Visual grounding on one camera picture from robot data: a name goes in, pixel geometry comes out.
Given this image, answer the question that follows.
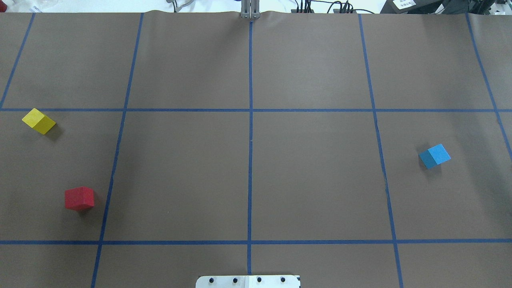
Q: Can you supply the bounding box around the grey aluminium frame post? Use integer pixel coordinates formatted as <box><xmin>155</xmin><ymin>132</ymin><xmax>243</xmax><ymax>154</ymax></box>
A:
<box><xmin>240</xmin><ymin>0</ymin><xmax>261</xmax><ymax>20</ymax></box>

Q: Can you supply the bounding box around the red wooden cube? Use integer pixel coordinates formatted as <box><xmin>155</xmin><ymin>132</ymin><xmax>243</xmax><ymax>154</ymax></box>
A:
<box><xmin>64</xmin><ymin>186</ymin><xmax>95</xmax><ymax>211</ymax></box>

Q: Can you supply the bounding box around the yellow wooden cube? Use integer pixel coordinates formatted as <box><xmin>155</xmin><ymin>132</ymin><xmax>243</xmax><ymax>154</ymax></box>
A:
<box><xmin>22</xmin><ymin>108</ymin><xmax>56</xmax><ymax>135</ymax></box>

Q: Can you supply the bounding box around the blue wooden cube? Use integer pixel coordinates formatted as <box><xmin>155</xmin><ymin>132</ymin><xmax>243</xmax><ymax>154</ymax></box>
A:
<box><xmin>419</xmin><ymin>144</ymin><xmax>451</xmax><ymax>169</ymax></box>

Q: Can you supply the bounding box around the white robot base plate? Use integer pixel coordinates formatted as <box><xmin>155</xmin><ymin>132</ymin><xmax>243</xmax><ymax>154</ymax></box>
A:
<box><xmin>195</xmin><ymin>275</ymin><xmax>301</xmax><ymax>288</ymax></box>

